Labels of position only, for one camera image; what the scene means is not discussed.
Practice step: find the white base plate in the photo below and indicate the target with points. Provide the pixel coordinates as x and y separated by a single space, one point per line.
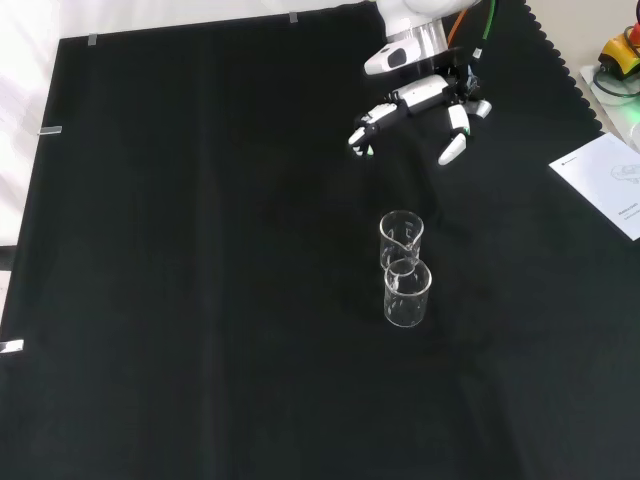
615 117

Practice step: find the white printed booklet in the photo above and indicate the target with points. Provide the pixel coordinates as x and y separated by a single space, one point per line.
600 190

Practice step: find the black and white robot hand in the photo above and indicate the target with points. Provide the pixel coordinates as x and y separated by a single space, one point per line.
425 92

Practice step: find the yellow stop button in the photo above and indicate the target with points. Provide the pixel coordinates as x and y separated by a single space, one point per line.
620 52

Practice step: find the black bench cloth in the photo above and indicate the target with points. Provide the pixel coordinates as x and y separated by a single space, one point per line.
200 250

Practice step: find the clear cloth clip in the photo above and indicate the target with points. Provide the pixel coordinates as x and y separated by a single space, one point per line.
92 40
11 346
50 131
293 17

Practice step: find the clear glass beaker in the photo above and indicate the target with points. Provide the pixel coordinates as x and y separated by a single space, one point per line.
400 240
407 300

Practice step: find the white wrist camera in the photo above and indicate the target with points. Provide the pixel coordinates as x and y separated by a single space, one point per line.
385 60

